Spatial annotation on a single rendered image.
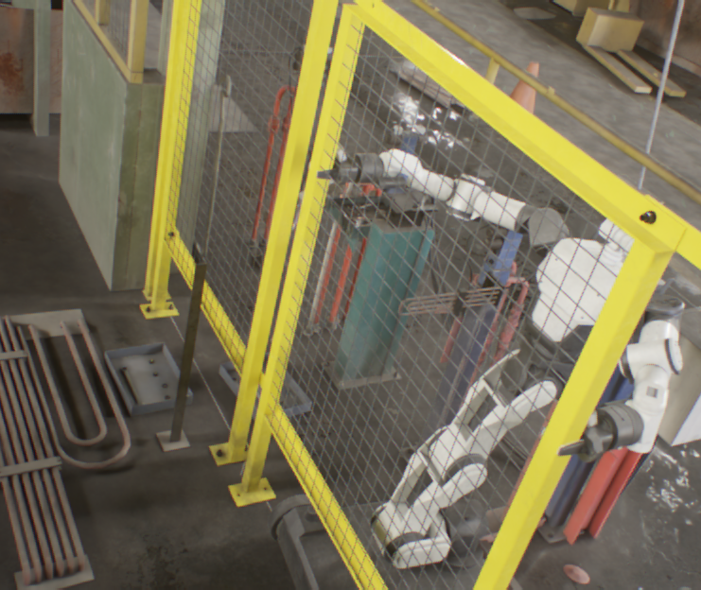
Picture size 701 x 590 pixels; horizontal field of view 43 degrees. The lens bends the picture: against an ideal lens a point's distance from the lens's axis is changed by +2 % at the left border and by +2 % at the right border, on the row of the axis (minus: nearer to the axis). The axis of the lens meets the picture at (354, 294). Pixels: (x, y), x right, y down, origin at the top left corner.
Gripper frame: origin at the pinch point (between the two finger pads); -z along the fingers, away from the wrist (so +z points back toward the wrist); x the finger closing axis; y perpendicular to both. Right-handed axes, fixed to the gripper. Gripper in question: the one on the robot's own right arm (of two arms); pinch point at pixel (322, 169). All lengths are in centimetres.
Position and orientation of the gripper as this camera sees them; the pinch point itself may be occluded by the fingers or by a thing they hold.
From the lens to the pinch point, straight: 256.0
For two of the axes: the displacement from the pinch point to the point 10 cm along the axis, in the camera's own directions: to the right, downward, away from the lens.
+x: 4.5, 5.8, -6.8
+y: -2.2, 8.1, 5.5
